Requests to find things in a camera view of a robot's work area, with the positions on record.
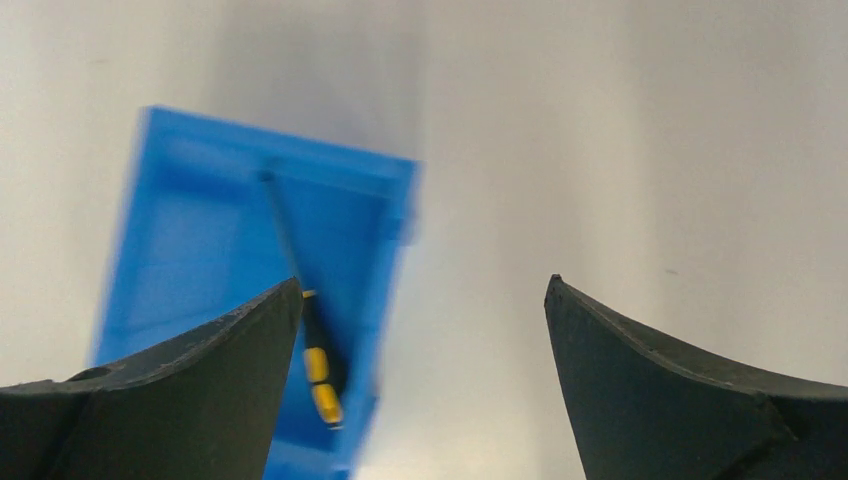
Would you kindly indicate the blue plastic storage bin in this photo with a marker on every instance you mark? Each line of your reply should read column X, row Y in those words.
column 219, row 212

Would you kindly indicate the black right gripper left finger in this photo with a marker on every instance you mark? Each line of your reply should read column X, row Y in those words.
column 201, row 405

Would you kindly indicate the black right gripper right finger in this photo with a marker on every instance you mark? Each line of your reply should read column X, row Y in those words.
column 645, row 405

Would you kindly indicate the black yellow handled screwdriver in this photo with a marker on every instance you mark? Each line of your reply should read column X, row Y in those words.
column 325, row 368

